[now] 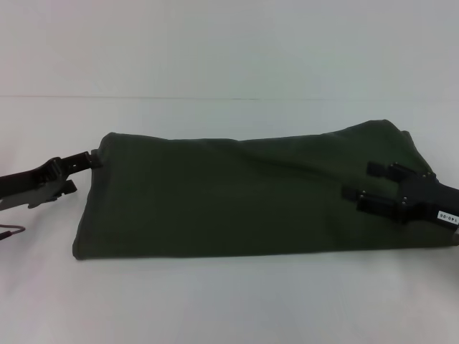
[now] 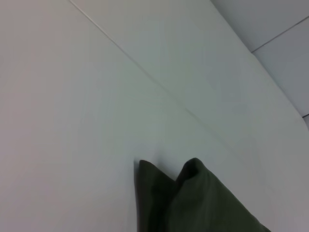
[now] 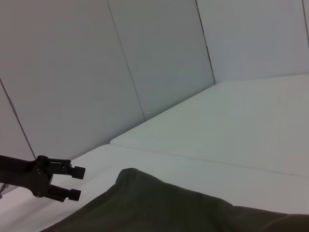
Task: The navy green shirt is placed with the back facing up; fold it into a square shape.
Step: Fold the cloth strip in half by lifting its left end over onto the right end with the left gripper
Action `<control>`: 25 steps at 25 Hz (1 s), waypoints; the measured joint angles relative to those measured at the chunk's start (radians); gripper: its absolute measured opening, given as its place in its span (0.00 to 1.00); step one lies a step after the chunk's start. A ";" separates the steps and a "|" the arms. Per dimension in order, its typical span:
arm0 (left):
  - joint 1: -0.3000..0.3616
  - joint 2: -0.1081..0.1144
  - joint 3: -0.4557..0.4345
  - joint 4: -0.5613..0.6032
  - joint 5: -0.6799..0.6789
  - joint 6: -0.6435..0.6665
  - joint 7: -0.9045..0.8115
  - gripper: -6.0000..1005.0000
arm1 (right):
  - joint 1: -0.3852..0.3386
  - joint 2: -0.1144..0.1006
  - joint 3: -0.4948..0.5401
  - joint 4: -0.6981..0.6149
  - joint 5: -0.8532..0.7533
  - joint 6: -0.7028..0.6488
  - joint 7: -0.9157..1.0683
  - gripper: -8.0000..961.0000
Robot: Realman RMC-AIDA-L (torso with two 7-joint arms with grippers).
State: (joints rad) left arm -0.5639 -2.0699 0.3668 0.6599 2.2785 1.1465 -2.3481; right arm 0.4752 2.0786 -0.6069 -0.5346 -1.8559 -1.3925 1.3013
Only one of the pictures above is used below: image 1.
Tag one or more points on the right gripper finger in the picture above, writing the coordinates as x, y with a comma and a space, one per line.
380, 168
358, 197

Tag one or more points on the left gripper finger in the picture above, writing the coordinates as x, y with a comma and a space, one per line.
64, 189
82, 160

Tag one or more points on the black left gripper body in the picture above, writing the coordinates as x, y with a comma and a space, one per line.
25, 184

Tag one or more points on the dark green t-shirt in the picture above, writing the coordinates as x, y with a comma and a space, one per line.
233, 186

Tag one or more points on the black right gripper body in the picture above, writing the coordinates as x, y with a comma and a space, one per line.
426, 200

